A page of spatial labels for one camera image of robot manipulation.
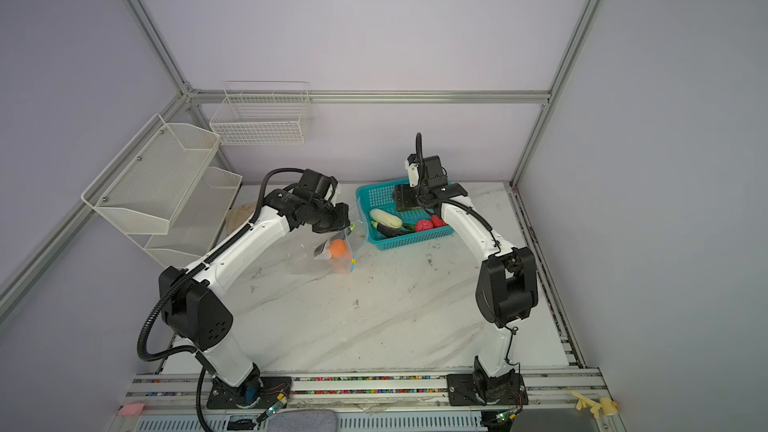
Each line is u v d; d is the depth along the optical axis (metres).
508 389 0.69
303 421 0.68
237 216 1.10
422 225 1.01
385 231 1.04
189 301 0.45
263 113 0.95
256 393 0.71
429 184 0.69
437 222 1.01
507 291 0.49
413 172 0.81
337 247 0.93
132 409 0.70
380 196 1.11
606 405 0.70
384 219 1.04
